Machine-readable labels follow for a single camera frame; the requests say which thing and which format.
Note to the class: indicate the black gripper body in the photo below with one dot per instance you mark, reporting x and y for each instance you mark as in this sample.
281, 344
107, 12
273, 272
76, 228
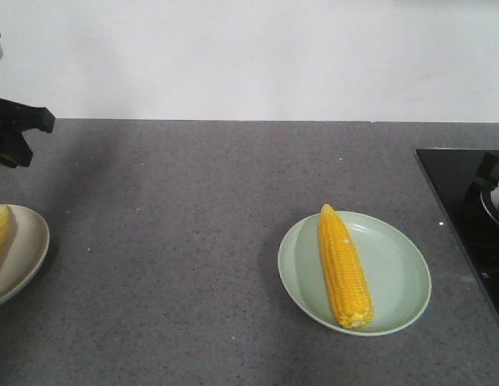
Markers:
0, 132

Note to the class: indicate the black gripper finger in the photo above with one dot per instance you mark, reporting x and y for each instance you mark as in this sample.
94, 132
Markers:
24, 117
16, 152

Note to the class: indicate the black glass gas hob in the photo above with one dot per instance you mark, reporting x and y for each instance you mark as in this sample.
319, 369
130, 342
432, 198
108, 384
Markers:
466, 185

